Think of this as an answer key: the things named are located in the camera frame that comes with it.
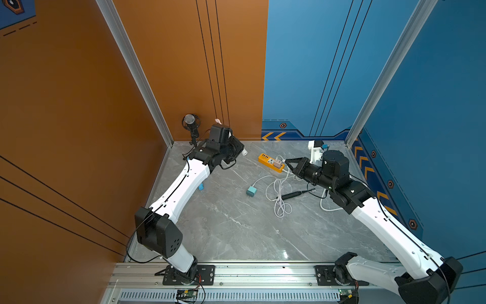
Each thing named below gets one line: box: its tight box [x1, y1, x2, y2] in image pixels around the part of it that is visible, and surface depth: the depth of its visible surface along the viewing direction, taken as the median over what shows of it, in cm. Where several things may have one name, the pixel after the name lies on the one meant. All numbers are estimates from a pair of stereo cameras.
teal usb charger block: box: [246, 185, 258, 197], surface depth 98 cm
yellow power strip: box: [258, 153, 286, 174], surface depth 110 cm
